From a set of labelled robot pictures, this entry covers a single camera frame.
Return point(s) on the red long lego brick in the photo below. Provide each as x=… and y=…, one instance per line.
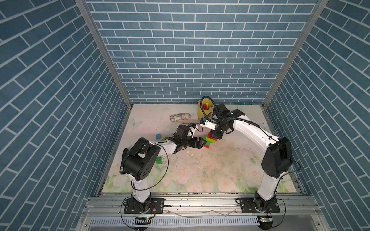
x=210, y=137

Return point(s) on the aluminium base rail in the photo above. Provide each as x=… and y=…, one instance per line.
x=195, y=210

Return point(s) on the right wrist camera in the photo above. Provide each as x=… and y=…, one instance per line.
x=207, y=124

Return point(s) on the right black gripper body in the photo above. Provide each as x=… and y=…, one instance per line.
x=217, y=133

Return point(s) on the yellow cup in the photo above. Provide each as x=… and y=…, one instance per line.
x=205, y=106

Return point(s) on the green small brick left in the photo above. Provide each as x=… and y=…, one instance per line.
x=159, y=160

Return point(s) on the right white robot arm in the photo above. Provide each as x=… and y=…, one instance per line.
x=277, y=151

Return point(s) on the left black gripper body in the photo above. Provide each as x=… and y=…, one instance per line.
x=191, y=142

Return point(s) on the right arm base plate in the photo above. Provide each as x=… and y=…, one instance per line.
x=257, y=205

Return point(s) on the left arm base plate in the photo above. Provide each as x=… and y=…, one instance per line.
x=151, y=205

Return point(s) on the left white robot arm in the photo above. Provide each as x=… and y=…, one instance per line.
x=138, y=162

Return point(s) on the floral table mat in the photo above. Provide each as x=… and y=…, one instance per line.
x=231, y=164

